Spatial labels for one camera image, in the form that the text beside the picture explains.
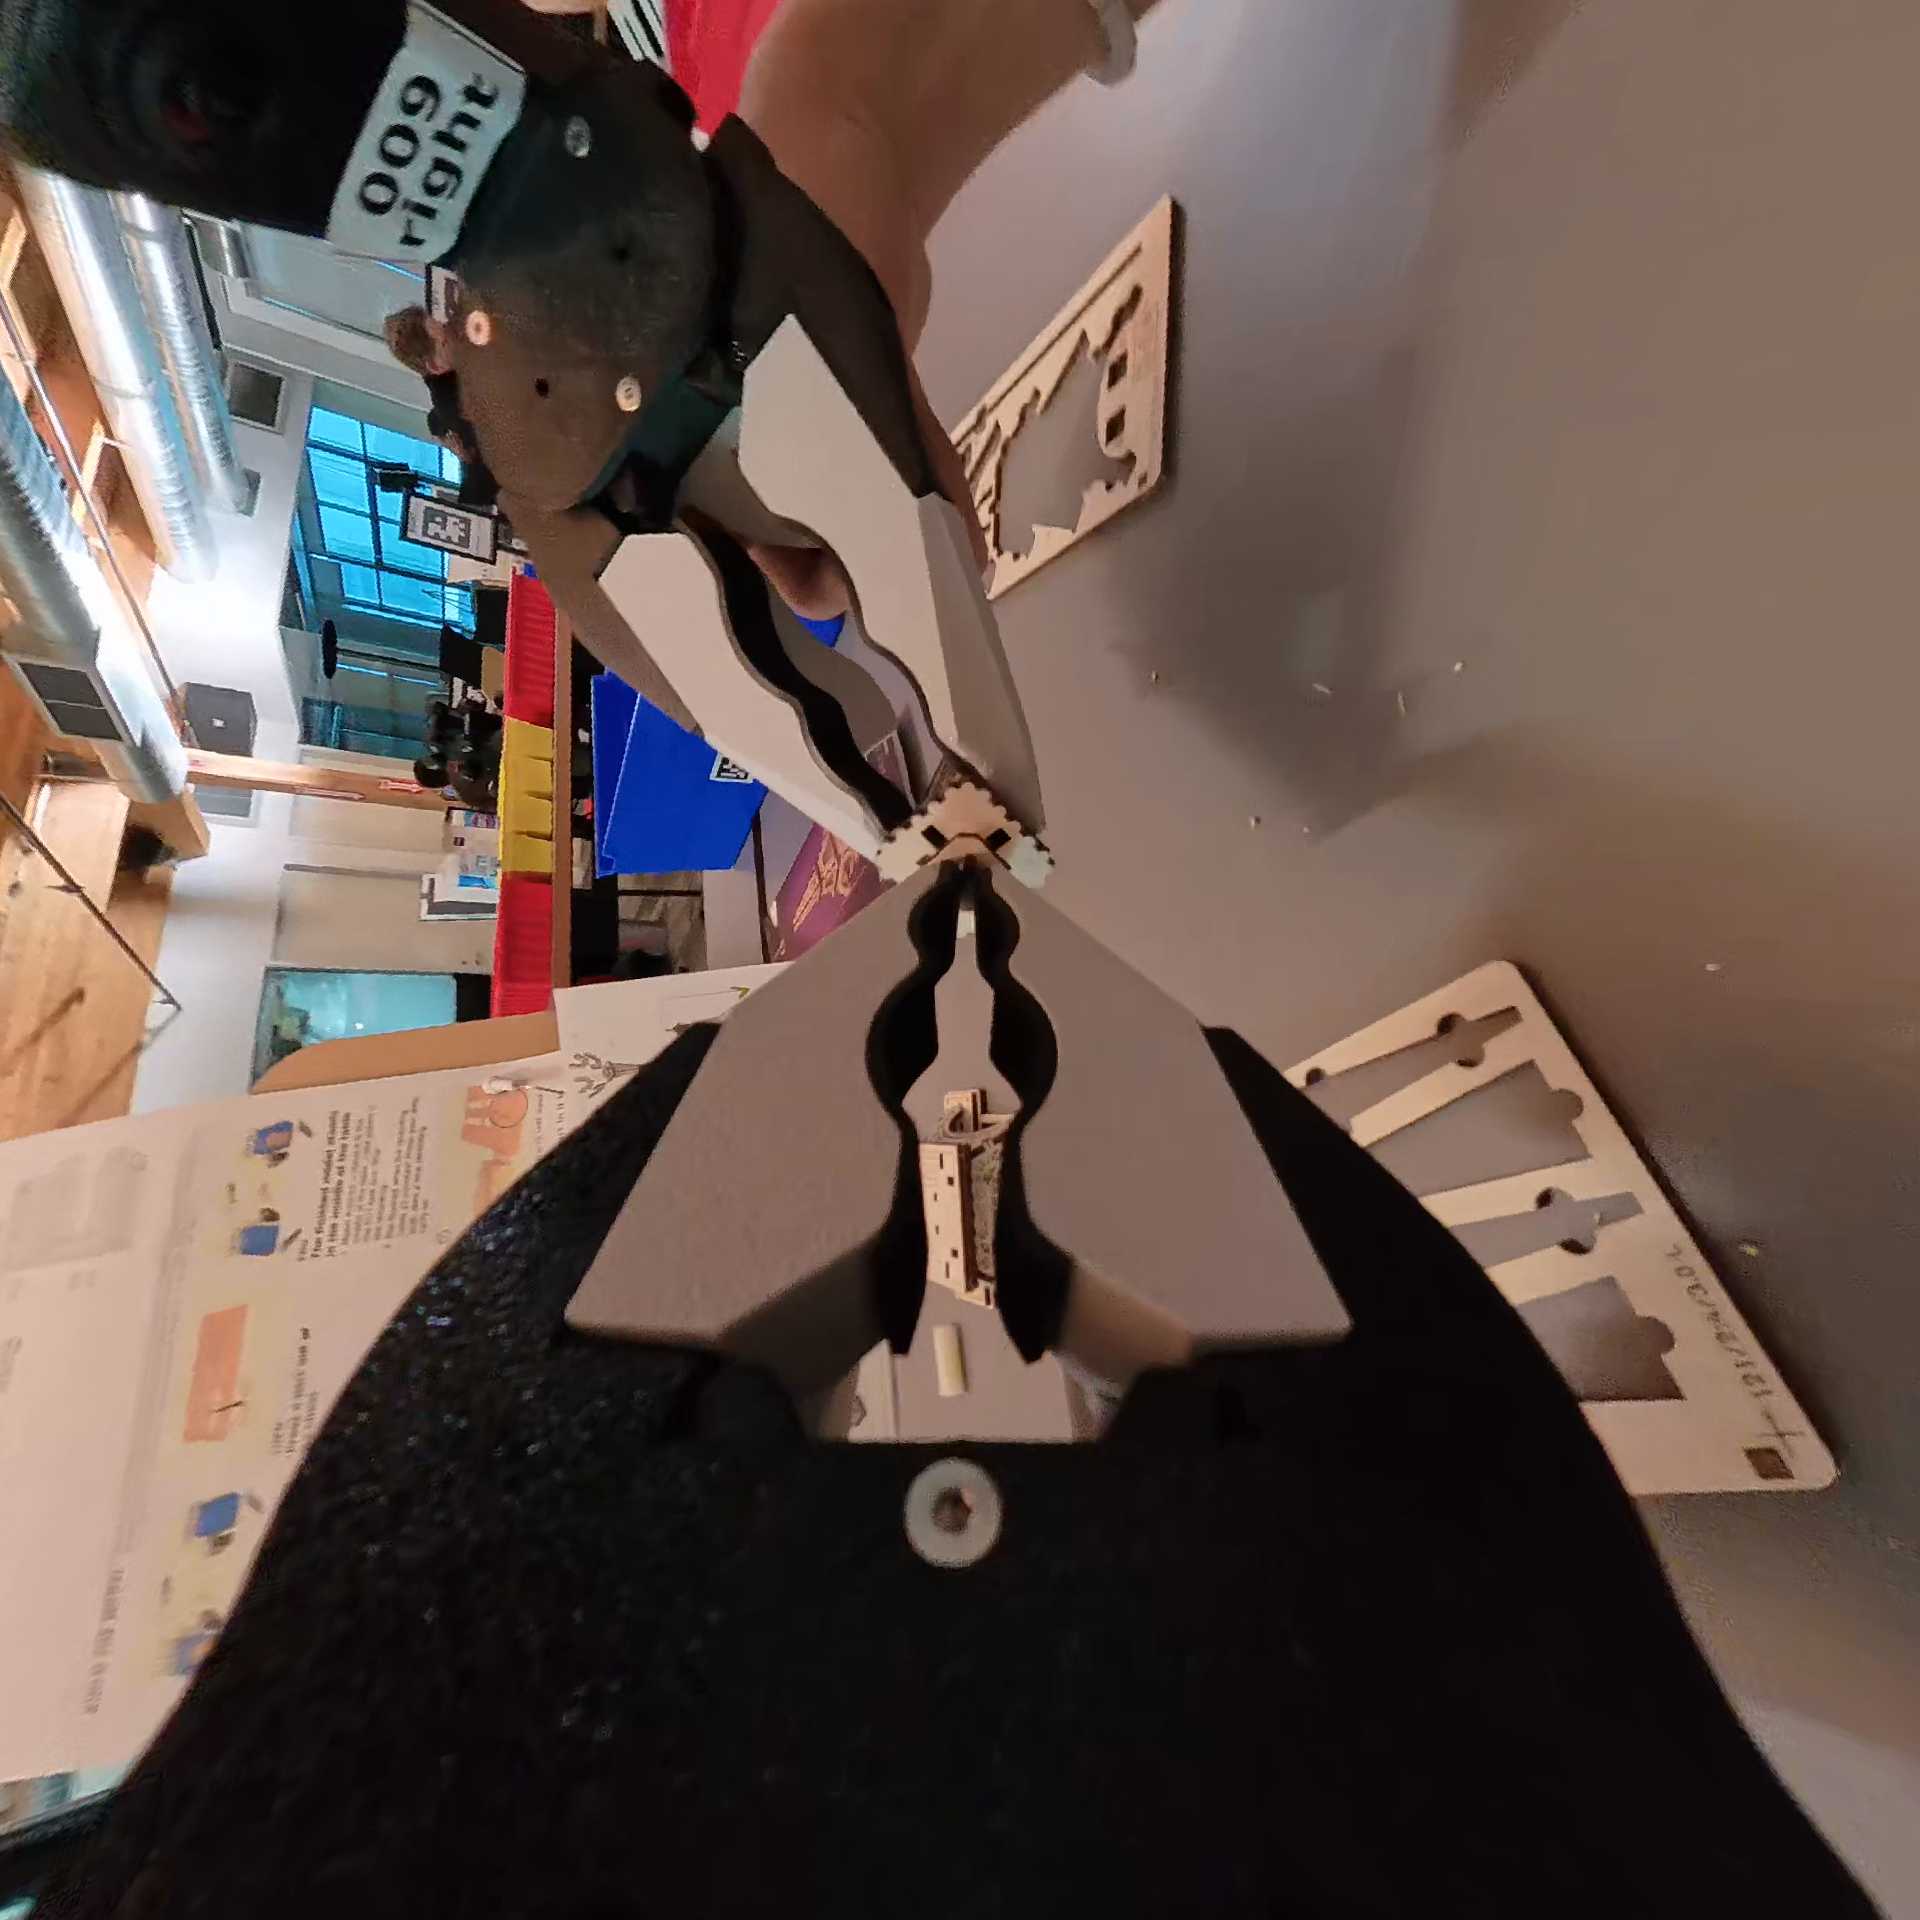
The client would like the large paned window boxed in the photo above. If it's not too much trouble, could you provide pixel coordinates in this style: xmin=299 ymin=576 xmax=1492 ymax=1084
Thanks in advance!
xmin=295 ymin=402 xmax=490 ymax=640

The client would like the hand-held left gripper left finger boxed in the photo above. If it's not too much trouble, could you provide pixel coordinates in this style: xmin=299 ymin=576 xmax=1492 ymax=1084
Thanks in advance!
xmin=565 ymin=873 xmax=953 ymax=1434

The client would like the person's right hand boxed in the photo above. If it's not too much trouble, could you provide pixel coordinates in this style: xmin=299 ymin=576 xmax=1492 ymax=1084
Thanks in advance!
xmin=738 ymin=0 xmax=1120 ymax=617

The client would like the grey desk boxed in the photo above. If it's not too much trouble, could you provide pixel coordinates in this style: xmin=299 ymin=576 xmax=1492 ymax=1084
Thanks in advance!
xmin=750 ymin=0 xmax=1920 ymax=1920

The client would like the square toothed wooden plate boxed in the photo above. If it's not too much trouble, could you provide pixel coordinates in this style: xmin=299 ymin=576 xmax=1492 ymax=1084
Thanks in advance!
xmin=875 ymin=772 xmax=1056 ymax=889

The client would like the wooden sheet with slot cutouts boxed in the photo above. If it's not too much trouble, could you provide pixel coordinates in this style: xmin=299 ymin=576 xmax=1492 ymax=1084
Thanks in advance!
xmin=1282 ymin=960 xmax=1840 ymax=1498

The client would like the silver ventilation duct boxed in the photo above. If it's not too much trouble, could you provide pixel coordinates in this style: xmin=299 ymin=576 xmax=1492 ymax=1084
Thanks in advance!
xmin=0 ymin=373 xmax=192 ymax=805
xmin=59 ymin=186 xmax=252 ymax=583

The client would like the wooden square platform piece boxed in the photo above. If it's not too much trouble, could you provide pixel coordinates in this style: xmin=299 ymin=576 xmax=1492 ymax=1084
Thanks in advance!
xmin=917 ymin=1085 xmax=1026 ymax=1315

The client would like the brown backing board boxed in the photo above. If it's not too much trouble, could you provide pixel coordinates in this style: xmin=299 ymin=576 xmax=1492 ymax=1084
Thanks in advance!
xmin=245 ymin=1008 xmax=565 ymax=1099

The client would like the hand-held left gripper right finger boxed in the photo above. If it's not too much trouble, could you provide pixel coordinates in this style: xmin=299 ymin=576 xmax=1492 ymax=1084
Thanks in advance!
xmin=973 ymin=881 xmax=1349 ymax=1428

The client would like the purple puzzle box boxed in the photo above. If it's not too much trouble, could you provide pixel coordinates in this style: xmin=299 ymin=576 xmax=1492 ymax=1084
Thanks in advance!
xmin=768 ymin=734 xmax=962 ymax=961

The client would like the illustrated guide poster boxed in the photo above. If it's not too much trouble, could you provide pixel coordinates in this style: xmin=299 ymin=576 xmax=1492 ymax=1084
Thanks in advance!
xmin=0 ymin=1049 xmax=569 ymax=1788

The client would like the yellow storage bin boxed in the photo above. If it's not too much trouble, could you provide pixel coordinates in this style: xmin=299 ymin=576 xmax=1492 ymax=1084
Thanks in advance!
xmin=497 ymin=716 xmax=559 ymax=879

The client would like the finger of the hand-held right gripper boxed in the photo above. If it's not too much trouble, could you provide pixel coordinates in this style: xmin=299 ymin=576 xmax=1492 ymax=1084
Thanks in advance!
xmin=682 ymin=312 xmax=1048 ymax=842
xmin=596 ymin=513 xmax=919 ymax=852

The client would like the wooden sheet with jagged cutouts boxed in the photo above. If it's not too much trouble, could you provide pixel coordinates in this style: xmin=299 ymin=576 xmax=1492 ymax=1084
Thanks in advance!
xmin=951 ymin=194 xmax=1176 ymax=602

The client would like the blue storage bin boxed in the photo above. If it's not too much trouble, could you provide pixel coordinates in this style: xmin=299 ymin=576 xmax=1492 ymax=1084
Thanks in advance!
xmin=591 ymin=673 xmax=773 ymax=875

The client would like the red storage bin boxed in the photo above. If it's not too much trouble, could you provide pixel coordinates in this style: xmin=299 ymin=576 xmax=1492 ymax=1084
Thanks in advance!
xmin=486 ymin=569 xmax=581 ymax=1021

